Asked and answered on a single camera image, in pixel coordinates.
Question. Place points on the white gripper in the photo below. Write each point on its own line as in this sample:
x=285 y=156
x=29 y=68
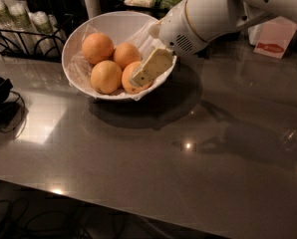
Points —
x=176 y=29

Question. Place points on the orange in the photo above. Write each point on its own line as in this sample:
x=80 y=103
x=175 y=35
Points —
x=97 y=47
x=106 y=77
x=126 y=80
x=125 y=54

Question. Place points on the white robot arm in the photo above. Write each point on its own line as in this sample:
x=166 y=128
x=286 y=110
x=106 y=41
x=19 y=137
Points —
x=259 y=11

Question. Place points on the white bowl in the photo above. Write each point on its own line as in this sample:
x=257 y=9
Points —
x=122 y=24

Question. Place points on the green tea packets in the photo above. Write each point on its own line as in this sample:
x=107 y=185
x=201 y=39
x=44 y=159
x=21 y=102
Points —
x=165 y=4

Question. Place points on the white cylinder container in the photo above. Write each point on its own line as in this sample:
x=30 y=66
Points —
x=90 y=0

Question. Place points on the card with red logo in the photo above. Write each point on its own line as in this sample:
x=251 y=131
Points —
x=273 y=37

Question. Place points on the right stacked paper cups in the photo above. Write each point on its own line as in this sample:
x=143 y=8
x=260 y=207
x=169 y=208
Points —
x=41 y=21

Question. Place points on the stacked paper cups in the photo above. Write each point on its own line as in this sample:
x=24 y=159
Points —
x=20 y=17
x=6 y=21
x=41 y=21

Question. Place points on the middle stacked paper cups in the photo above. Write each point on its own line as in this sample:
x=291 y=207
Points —
x=20 y=17

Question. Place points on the left stacked paper cups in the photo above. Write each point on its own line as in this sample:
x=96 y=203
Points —
x=6 y=21

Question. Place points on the black wire cup rack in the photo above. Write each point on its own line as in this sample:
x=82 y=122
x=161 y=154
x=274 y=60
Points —
x=36 y=45

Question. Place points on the black device with cable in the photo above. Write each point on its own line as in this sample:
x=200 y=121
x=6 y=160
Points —
x=12 y=107

